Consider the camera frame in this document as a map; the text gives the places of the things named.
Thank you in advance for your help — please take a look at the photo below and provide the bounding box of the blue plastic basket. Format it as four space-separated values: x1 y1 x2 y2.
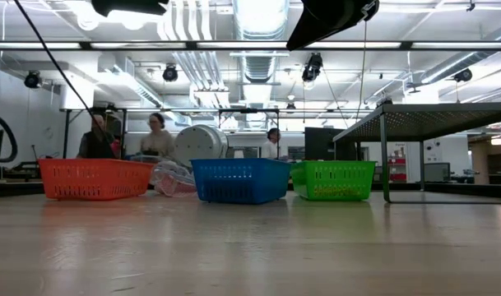
190 158 293 206

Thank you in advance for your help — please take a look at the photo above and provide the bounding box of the black background workstation frame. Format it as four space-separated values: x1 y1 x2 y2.
60 107 383 161

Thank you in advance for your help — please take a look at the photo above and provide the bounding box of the wooden cabinet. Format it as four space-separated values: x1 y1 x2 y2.
468 133 501 186

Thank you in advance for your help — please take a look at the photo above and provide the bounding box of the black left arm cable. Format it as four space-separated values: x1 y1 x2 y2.
12 0 116 160

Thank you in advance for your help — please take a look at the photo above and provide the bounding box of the black aluminium rig frame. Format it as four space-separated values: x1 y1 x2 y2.
0 39 501 197

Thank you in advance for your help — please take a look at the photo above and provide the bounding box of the white cylindrical appliance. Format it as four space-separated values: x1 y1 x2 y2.
174 124 230 168

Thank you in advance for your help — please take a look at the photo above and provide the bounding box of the red white storage shelf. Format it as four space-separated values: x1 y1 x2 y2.
387 143 409 183

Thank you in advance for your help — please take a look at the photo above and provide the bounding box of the grey perforated metal shelf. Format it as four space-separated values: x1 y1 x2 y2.
332 102 501 206

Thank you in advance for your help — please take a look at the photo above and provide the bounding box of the large black monitor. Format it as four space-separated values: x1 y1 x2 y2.
304 127 336 161

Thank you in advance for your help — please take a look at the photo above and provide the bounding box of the black ceiling spotlight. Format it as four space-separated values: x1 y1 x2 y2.
162 64 179 82
23 70 44 90
453 67 473 83

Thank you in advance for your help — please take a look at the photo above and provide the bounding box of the clear plastic bag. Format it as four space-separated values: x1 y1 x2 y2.
151 160 198 197

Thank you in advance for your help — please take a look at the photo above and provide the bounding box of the green plastic basket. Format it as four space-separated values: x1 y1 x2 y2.
290 160 377 202

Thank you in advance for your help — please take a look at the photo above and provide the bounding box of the orange plastic basket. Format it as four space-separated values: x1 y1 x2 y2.
38 158 155 201

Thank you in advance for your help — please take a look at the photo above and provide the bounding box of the thick black cable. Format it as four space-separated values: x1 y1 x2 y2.
0 110 19 164

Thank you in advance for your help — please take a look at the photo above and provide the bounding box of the grey cabinet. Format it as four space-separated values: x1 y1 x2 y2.
423 162 452 183

